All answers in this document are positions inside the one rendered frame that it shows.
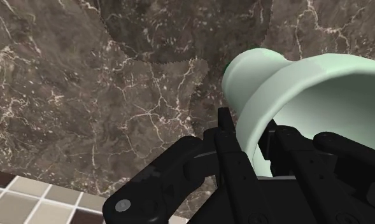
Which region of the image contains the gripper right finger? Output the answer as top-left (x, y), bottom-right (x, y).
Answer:
top-left (258, 119), bottom-right (375, 224)

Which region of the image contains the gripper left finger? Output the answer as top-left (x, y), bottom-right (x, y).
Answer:
top-left (102, 106), bottom-right (270, 224)

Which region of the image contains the pale green cup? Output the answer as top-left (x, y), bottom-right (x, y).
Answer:
top-left (221, 48), bottom-right (375, 178)

